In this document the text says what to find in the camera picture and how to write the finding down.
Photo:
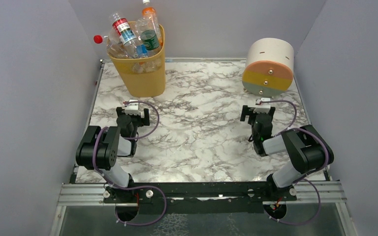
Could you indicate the orange drink bottle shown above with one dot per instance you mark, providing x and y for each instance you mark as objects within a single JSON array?
[{"x": 149, "y": 12}]

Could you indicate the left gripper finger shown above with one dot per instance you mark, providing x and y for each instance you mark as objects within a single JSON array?
[
  {"x": 120, "y": 112},
  {"x": 146, "y": 118}
]

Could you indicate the black aluminium base frame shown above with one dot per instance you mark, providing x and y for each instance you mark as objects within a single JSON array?
[{"x": 195, "y": 156}]

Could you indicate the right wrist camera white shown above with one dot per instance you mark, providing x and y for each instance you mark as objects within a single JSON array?
[{"x": 262, "y": 106}]

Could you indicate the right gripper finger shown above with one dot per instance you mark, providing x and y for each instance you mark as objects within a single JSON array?
[
  {"x": 272, "y": 111},
  {"x": 245, "y": 114}
]

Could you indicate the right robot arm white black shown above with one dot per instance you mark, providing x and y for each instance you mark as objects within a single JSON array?
[{"x": 306, "y": 149}]

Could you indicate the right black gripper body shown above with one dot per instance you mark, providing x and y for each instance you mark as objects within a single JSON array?
[{"x": 245, "y": 113}]

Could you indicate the clear bottle red blue label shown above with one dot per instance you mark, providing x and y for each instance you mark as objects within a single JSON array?
[{"x": 129, "y": 40}]

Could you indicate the white cylindrical container orange lid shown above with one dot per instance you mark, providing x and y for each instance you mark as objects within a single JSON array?
[{"x": 269, "y": 69}]

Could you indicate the clear bottle red white label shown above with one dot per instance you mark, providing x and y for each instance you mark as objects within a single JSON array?
[{"x": 114, "y": 46}]

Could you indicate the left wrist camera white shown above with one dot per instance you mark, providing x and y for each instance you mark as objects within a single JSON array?
[{"x": 132, "y": 107}]

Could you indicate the clear bottle bright blue label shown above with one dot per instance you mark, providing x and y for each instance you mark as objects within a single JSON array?
[{"x": 142, "y": 51}]

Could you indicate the clear bottle dark green label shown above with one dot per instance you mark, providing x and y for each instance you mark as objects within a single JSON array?
[{"x": 148, "y": 35}]

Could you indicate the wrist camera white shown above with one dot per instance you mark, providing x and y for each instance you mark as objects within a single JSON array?
[
  {"x": 132, "y": 107},
  {"x": 262, "y": 106}
]

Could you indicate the yellow plastic mesh bin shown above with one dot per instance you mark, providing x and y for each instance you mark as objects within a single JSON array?
[{"x": 143, "y": 77}]

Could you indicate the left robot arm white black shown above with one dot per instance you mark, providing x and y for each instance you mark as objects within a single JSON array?
[{"x": 99, "y": 148}]

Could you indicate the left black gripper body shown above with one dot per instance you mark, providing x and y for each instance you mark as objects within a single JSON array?
[{"x": 144, "y": 116}]

